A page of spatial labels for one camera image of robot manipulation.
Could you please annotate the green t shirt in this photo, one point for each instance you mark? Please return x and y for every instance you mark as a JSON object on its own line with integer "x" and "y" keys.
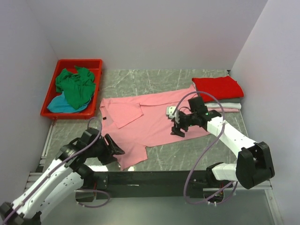
{"x": 78, "y": 87}

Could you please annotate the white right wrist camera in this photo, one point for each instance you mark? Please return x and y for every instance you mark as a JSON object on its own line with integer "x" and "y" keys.
{"x": 172, "y": 112}

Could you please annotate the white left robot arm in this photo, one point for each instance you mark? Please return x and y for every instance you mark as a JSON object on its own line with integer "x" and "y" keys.
{"x": 66, "y": 173}

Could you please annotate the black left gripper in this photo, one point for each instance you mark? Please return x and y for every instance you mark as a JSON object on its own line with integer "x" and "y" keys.
{"x": 111, "y": 149}

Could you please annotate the folded grey t shirt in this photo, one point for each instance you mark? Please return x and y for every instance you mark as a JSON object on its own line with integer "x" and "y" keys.
{"x": 228, "y": 100}

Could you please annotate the folded red t shirt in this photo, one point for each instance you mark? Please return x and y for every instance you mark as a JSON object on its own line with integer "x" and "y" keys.
{"x": 220, "y": 87}

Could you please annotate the red plastic bin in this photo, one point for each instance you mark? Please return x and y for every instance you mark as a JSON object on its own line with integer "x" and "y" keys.
{"x": 93, "y": 65}

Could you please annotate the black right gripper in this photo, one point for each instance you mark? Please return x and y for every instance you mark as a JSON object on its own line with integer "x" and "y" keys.
{"x": 176, "y": 131}

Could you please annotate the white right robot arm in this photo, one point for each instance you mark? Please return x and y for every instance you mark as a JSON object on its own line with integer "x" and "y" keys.
{"x": 254, "y": 162}

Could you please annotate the blue t shirt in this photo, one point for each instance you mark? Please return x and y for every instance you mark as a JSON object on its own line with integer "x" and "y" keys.
{"x": 58, "y": 105}

